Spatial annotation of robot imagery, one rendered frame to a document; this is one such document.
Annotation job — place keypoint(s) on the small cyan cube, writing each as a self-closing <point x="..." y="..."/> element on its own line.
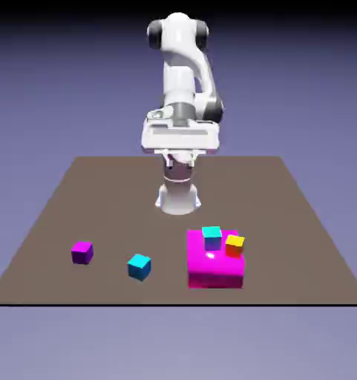
<point x="211" y="238"/>
<point x="139" y="267"/>

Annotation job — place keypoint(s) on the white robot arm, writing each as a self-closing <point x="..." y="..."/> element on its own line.
<point x="178" y="59"/>

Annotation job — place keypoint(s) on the small orange cube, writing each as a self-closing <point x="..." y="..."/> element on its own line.
<point x="234" y="245"/>

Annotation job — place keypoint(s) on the large magenta box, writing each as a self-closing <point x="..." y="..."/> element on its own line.
<point x="215" y="268"/>

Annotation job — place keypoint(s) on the small purple cube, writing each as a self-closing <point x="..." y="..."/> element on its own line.
<point x="82" y="253"/>

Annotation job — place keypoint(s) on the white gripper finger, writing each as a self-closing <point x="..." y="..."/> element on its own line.
<point x="192" y="159"/>
<point x="168" y="160"/>

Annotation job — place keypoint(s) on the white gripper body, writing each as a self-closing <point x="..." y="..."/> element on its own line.
<point x="179" y="138"/>

